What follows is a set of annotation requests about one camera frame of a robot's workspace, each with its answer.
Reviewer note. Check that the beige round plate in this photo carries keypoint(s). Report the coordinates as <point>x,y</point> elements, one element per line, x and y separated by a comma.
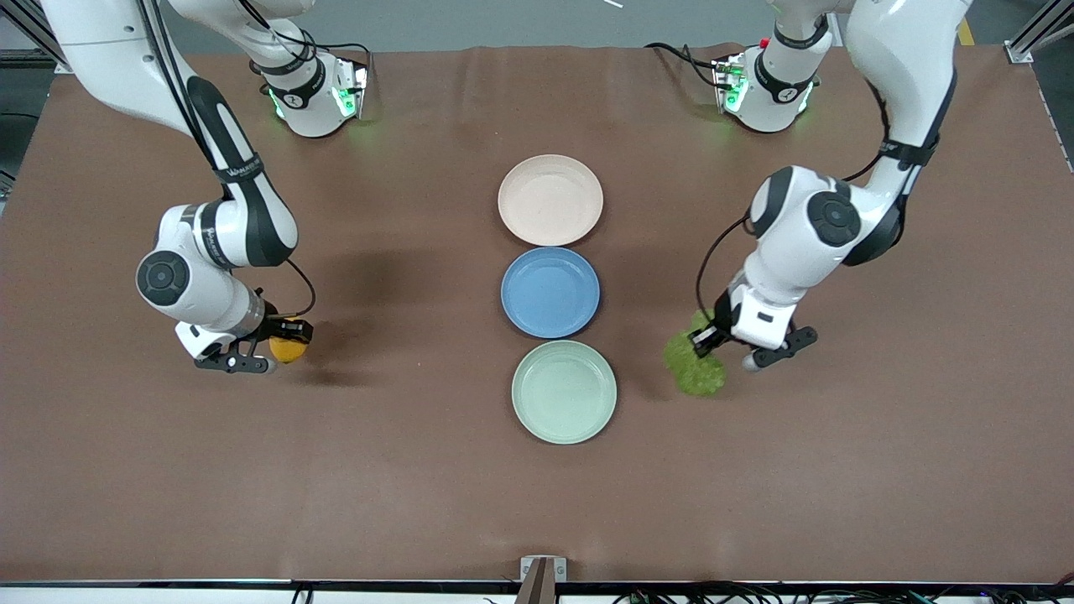
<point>550,200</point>

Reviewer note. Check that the pale green round plate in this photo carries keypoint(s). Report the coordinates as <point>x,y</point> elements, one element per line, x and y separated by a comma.
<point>564,392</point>

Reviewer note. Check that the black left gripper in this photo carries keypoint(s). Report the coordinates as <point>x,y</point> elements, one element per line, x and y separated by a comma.
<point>720,317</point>

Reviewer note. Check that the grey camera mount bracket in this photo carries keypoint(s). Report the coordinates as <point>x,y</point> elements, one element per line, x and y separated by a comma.
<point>543,575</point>

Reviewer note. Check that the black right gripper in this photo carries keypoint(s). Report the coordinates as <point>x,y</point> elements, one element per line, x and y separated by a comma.
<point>270,325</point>

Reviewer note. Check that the brown table cover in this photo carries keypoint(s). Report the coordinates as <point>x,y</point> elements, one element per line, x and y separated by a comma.
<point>419,470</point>

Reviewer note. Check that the aluminium frame profile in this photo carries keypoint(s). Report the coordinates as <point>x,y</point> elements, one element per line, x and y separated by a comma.
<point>1036,33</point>

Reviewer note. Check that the green lettuce leaf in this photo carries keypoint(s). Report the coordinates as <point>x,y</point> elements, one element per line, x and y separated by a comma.
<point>696,377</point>

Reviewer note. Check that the yellow lemon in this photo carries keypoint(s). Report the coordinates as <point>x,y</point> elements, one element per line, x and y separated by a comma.
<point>288,351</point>

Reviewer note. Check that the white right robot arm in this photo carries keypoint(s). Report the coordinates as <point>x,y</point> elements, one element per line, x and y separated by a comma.
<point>101,50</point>

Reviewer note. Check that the blue round plate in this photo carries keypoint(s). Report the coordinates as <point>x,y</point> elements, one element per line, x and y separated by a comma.
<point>550,294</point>

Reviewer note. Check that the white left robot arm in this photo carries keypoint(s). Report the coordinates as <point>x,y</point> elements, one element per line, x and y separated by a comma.
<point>898,50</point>

